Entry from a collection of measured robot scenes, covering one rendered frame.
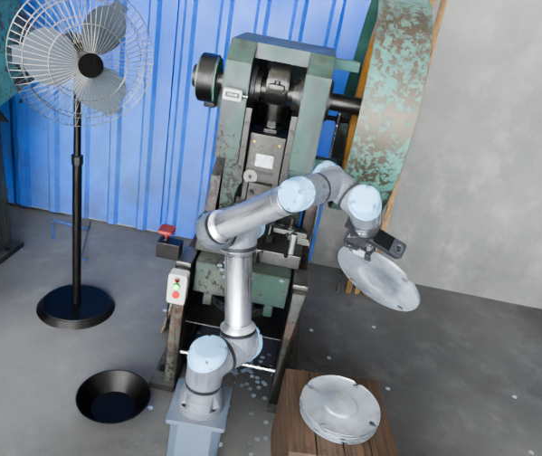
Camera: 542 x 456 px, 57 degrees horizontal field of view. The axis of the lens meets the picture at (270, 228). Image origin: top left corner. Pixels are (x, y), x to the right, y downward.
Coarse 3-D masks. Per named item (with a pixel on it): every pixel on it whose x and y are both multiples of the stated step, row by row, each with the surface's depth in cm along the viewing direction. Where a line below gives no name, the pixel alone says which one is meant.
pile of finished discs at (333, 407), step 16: (320, 384) 190; (336, 384) 191; (352, 384) 192; (304, 400) 180; (320, 400) 182; (336, 400) 182; (352, 400) 184; (368, 400) 186; (304, 416) 176; (320, 416) 175; (336, 416) 176; (352, 416) 177; (368, 416) 179; (320, 432) 171; (336, 432) 168; (352, 432) 170; (368, 432) 171
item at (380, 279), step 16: (352, 256) 155; (352, 272) 163; (368, 272) 157; (384, 272) 149; (400, 272) 143; (368, 288) 164; (384, 288) 158; (400, 288) 150; (384, 304) 165; (400, 304) 158; (416, 304) 150
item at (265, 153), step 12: (252, 132) 197; (264, 132) 200; (276, 132) 200; (288, 132) 206; (252, 144) 199; (264, 144) 198; (276, 144) 198; (252, 156) 201; (264, 156) 200; (276, 156) 200; (252, 168) 203; (264, 168) 202; (276, 168) 202; (252, 180) 204; (264, 180) 204; (276, 180) 204; (252, 192) 203
